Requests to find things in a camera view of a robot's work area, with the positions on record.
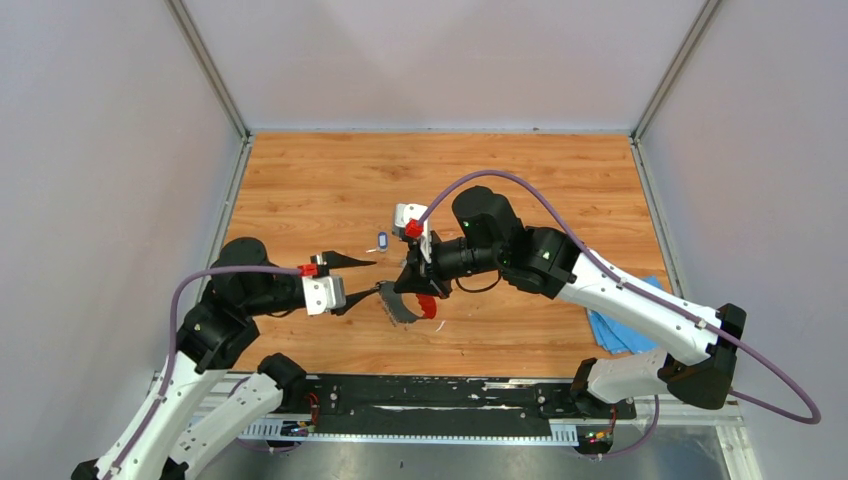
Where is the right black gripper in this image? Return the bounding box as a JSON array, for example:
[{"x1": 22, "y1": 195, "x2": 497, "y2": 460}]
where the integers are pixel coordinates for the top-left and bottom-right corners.
[{"x1": 393, "y1": 228, "x2": 504, "y2": 301}]

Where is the red handled metal key holder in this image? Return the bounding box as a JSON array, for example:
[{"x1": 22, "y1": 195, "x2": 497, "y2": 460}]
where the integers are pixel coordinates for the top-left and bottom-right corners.
[{"x1": 377, "y1": 281, "x2": 438, "y2": 326}]

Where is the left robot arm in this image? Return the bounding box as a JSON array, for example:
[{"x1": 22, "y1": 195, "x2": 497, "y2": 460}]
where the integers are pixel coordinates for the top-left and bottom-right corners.
[{"x1": 71, "y1": 237, "x2": 367, "y2": 479}]

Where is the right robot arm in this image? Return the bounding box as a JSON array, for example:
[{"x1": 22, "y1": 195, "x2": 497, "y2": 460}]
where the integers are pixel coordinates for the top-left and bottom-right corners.
[{"x1": 393, "y1": 186, "x2": 746, "y2": 418}]

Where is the blue tag key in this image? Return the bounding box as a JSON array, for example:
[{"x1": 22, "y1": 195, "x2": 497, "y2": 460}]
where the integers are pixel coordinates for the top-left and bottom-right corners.
[{"x1": 367, "y1": 231, "x2": 389, "y2": 253}]

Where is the blue cloth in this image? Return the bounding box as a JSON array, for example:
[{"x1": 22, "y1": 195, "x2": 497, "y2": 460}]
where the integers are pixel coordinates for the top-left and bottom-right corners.
[{"x1": 587, "y1": 309, "x2": 657, "y2": 355}]

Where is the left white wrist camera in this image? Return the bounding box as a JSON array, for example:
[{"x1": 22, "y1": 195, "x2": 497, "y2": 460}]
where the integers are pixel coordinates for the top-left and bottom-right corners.
[{"x1": 301, "y1": 275, "x2": 346, "y2": 316}]

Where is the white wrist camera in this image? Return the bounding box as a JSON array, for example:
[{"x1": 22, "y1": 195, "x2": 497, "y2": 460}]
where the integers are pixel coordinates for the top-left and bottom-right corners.
[
  {"x1": 391, "y1": 203, "x2": 427, "y2": 240},
  {"x1": 301, "y1": 275, "x2": 346, "y2": 316}
]

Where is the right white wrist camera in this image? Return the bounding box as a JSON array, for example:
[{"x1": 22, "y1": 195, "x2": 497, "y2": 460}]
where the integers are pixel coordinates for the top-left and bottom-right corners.
[{"x1": 391, "y1": 203, "x2": 427, "y2": 240}]

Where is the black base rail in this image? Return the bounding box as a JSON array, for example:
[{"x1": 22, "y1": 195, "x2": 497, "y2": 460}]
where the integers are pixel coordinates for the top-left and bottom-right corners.
[{"x1": 242, "y1": 374, "x2": 636, "y2": 447}]

